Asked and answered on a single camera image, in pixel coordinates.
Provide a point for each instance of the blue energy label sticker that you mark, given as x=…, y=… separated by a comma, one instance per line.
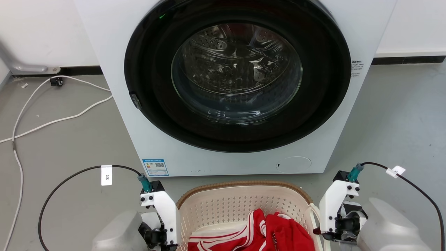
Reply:
x=155, y=167

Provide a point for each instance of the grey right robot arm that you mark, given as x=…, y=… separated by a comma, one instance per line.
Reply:
x=390, y=226

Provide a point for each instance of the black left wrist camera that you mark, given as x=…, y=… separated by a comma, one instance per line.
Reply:
x=155, y=186

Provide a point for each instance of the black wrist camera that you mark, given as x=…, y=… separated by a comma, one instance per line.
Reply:
x=155, y=186
x=343, y=176

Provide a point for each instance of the white front-load washing machine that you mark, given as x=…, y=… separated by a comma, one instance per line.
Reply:
x=115, y=42

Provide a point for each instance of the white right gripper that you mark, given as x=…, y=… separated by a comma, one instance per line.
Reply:
x=331, y=209

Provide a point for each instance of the red garment with white stripes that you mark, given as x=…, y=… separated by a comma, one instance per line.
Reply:
x=282, y=233

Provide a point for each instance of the grey wall pipe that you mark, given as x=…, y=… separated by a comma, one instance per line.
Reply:
x=21, y=66

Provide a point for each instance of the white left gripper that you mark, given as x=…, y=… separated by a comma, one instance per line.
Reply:
x=167, y=212

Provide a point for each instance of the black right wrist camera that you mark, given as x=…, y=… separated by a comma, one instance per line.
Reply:
x=343, y=176

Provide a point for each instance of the black round washer door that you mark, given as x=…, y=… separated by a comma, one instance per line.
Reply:
x=150, y=69

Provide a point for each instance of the cream perforated laundry basket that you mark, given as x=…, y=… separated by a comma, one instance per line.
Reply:
x=216, y=209

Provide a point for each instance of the white text warning sticker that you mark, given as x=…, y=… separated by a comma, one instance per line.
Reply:
x=356, y=68

